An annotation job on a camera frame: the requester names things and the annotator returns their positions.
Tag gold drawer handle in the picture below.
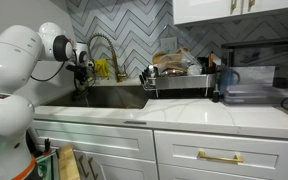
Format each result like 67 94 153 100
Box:
198 151 244 163

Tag stainless steel sink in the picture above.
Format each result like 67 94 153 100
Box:
45 86 148 109

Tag white lower cabinet drawers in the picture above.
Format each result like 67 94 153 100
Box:
31 120 288 180

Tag white wall outlet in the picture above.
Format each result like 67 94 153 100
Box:
161 37 177 52

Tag black appliance on counter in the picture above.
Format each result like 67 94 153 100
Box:
221 38 288 89

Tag clear storage container stack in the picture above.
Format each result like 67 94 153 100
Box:
221 66 288 105

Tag white upper cabinet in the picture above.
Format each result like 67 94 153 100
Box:
172 0 288 25

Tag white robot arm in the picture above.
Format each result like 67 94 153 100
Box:
0 22 92 180

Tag wooden board lower left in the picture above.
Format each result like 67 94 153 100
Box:
58 144 80 180

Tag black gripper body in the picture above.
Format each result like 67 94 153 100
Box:
66 65 89 85

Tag wooden cutting board in rack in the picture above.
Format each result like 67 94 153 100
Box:
152 51 170 64

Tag clear plastic bowl in rack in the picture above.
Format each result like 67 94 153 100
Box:
157 53 196 72

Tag blue pitcher on counter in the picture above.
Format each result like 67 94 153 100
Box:
220 66 240 93

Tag black dish drying rack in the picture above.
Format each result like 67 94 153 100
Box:
139 67 216 99

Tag gold spring kitchen faucet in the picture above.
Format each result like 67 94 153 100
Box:
86 33 128 83

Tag yellow glove on faucet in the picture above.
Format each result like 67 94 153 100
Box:
95 59 109 77

